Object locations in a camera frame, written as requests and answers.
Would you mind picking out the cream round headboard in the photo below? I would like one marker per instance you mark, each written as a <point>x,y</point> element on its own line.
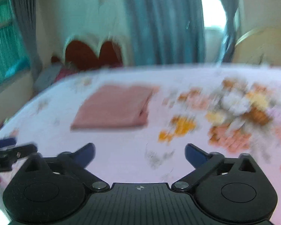
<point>260,46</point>

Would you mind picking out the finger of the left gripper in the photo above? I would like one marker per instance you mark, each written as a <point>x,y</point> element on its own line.
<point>22,151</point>
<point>7,142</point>

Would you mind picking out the blue-grey window curtain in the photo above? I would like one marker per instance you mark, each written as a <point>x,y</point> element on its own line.
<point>166,32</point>

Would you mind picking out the grey side curtain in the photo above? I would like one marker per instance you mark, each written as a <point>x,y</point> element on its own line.
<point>24,12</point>

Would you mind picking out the pile of colourful clothes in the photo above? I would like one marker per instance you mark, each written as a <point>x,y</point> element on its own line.
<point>51,75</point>

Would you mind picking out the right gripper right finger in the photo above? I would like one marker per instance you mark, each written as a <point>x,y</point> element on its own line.
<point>207,165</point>

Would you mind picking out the red heart-shaped headboard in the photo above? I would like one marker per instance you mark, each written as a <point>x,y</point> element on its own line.
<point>86,52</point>

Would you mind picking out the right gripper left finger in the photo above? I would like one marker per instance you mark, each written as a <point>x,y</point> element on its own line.
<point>64,172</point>

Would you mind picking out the pink knit shirt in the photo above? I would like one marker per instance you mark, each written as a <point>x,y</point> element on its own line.
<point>115,106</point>

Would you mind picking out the teal side window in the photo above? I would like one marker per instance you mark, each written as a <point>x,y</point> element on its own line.
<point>13,56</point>

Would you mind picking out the floral white bed blanket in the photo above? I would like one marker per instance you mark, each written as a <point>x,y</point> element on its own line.
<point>230,109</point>

